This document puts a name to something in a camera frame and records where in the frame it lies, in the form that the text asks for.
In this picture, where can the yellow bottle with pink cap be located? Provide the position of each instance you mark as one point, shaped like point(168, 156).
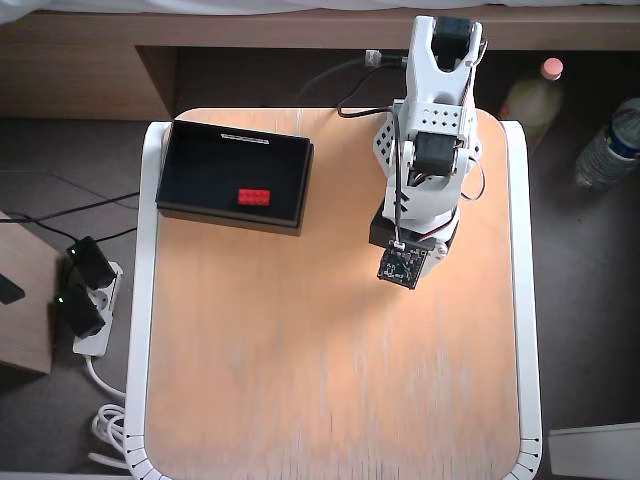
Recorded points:
point(532, 100)

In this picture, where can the black open box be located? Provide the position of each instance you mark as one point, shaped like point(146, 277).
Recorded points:
point(215, 165)

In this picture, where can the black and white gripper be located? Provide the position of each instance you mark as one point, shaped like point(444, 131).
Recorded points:
point(441, 249)

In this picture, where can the brown wooden box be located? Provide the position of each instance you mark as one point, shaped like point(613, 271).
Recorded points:
point(25, 340)

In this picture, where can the white power strip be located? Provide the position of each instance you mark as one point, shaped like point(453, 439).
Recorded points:
point(92, 345)

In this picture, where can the black power adapter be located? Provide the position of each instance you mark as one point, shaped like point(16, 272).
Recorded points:
point(80, 312)
point(92, 262)

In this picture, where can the small black flat object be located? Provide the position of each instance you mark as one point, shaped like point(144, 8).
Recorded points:
point(7, 292)

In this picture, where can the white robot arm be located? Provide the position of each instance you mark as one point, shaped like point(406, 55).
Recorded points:
point(427, 200)

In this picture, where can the white box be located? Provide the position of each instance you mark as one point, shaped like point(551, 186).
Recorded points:
point(600, 450)

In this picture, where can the bare camera circuit board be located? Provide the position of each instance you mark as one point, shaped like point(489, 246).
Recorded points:
point(402, 267)

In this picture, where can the clear plastic water bottle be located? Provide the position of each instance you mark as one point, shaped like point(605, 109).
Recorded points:
point(605, 150)

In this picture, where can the brown wooden bed frame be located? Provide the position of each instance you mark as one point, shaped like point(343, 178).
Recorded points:
point(75, 75)

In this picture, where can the white bedding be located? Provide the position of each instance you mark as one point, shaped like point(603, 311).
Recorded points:
point(150, 4)

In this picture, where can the red lego block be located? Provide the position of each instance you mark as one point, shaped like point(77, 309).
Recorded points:
point(254, 197)

